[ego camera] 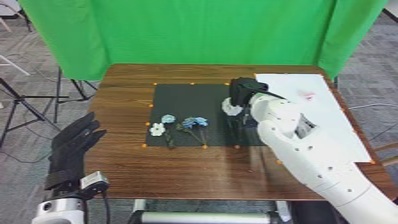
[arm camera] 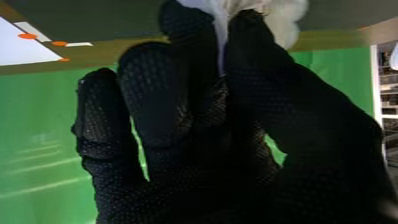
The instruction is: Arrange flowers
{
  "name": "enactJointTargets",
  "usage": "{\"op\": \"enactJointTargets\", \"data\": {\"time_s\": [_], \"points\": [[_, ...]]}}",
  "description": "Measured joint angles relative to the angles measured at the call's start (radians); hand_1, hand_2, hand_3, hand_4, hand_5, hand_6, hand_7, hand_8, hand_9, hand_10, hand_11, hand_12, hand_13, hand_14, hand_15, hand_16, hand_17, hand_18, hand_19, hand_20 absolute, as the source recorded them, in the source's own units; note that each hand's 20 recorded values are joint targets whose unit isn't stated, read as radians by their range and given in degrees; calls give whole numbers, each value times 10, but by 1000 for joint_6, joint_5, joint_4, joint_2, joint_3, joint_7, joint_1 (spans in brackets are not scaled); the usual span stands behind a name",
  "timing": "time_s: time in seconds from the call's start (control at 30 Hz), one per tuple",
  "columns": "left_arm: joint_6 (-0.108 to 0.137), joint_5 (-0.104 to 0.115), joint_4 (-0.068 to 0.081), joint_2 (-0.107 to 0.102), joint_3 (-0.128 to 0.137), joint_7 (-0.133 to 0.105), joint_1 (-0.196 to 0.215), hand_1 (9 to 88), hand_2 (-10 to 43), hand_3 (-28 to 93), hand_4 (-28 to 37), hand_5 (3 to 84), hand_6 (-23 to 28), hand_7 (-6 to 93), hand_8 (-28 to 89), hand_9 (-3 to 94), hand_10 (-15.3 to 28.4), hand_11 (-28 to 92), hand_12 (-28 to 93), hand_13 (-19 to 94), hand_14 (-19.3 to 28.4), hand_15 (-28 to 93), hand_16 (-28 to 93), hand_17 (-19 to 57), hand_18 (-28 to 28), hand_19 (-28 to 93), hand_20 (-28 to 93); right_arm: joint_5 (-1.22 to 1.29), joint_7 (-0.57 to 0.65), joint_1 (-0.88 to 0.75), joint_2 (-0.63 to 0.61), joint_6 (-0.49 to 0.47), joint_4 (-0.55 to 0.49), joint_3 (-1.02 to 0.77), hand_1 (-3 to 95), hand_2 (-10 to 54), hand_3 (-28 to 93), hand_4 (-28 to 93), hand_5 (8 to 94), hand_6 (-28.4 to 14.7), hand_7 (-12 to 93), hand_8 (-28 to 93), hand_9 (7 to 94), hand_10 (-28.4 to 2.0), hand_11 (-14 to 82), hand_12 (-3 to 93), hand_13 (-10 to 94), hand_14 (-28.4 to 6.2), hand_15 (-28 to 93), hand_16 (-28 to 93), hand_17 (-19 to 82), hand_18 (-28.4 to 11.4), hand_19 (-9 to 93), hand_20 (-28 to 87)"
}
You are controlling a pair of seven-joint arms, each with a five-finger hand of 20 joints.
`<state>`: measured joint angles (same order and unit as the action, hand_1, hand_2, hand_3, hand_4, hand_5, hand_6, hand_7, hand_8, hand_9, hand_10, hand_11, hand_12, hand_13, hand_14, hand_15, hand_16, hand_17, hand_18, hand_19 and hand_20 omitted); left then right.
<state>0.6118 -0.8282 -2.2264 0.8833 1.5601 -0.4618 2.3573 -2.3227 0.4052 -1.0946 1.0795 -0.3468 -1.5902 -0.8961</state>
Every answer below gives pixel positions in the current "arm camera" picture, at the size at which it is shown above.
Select large white flower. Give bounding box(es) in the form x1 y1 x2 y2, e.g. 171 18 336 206
176 0 311 77

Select dark mat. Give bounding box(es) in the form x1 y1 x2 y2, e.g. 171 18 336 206
4 0 398 44

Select white sheet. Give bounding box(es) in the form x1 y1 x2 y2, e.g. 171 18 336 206
0 16 64 67

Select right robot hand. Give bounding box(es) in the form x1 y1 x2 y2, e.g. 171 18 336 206
70 0 398 224

